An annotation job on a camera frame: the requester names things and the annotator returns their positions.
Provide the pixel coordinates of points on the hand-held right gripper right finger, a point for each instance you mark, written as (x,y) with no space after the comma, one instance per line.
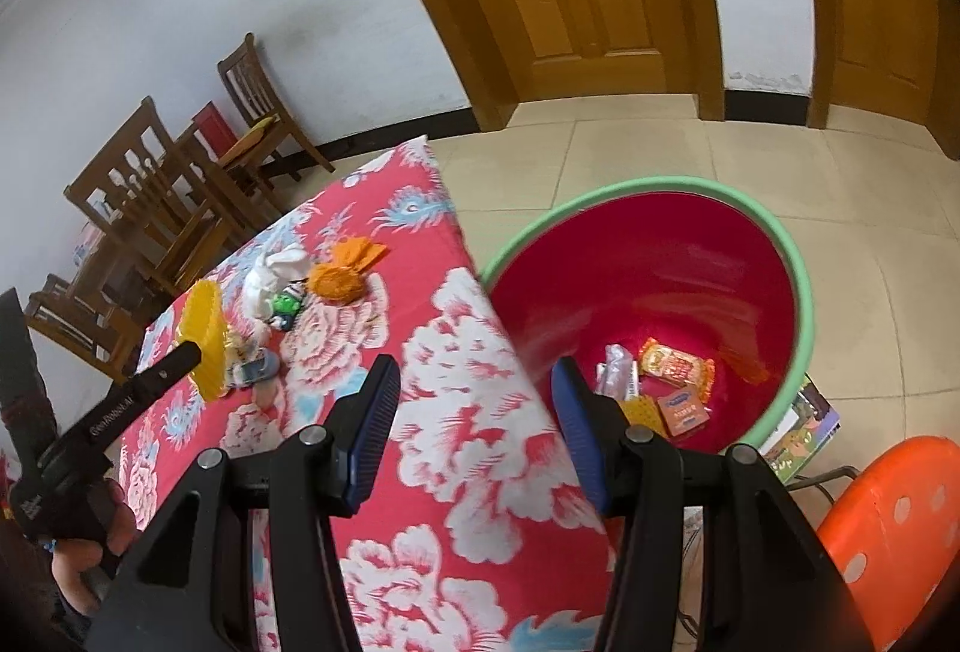
(581,442)

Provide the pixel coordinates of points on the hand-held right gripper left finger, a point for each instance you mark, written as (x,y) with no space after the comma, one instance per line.
(371,427)

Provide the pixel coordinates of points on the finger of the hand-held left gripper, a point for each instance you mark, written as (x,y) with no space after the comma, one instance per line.
(169,367)

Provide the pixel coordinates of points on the yellow foam mesh net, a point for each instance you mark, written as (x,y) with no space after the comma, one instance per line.
(206,322)

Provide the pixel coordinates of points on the yellow dotted wrapper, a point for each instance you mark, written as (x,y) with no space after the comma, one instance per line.
(643,413)

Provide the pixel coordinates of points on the clear plastic wrapper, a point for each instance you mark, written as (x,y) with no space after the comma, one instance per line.
(619,370)

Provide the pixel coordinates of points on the small orange box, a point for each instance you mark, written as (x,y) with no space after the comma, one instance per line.
(682,412)

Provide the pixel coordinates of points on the orange biscuit snack packet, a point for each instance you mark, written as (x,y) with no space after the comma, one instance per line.
(675,364)

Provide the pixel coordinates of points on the green and red plastic basin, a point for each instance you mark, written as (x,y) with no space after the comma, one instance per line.
(660,262)

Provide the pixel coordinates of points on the person's left hand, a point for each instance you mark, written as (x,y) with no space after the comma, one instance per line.
(82,569)

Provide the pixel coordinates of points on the red floral tablecloth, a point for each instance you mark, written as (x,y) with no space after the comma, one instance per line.
(450,352)

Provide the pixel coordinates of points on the wooden dining table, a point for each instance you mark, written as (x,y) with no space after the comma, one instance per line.
(101,254)

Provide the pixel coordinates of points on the small green toy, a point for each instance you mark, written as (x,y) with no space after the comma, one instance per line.
(285,304)

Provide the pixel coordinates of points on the crumpled orange wrapper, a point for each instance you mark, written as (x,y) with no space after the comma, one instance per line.
(337,280)

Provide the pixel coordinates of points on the large wooden dining chair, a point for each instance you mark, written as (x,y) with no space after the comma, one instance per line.
(142,194)

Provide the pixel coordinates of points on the colourful picture book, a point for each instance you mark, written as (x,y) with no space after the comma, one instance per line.
(806,427)

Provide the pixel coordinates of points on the yellow seat cushion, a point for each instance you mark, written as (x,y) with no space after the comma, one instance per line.
(244,145)

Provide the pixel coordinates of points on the wooden chair with cushion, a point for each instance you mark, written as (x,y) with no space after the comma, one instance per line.
(255,89)

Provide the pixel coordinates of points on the orange plastic stool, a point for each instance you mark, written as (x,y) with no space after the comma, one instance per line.
(900,547)

